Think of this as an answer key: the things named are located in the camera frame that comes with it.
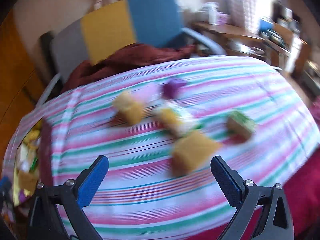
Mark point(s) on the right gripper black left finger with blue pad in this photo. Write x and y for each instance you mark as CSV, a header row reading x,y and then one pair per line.
x,y
44,221

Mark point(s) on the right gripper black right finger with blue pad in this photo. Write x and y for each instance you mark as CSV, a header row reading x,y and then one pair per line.
x,y
275,221

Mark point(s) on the yellow sponge block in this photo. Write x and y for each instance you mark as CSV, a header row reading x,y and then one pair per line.
x,y
129,108

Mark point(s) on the dark red storage box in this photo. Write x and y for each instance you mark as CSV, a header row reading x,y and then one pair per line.
x,y
32,162

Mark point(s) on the green tea box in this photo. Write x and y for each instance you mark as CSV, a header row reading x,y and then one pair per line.
x,y
241,124

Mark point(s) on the flat yellow sponge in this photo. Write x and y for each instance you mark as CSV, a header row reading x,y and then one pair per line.
x,y
191,152

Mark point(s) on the striped bed cover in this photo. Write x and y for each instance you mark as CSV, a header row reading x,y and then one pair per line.
x,y
139,197

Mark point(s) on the green bordered snack packet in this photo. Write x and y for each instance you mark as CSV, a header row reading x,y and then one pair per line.
x,y
176,119

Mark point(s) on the pink plastic bottle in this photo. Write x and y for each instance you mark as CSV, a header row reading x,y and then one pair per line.
x,y
148,93

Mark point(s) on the purple snack pouch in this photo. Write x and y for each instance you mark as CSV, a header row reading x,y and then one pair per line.
x,y
171,89

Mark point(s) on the dark red garment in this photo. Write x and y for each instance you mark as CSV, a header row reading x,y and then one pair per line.
x,y
130,57

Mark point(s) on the wooden desk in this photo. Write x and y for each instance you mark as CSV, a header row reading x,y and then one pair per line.
x,y
234,40

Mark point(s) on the blue yellow grey chair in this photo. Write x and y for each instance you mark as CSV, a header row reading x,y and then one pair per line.
x,y
99,34

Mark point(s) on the pink box on desk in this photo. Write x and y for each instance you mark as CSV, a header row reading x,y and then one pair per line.
x,y
222,18

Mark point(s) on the white carton on desk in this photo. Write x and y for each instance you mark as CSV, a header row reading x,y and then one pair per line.
x,y
212,9

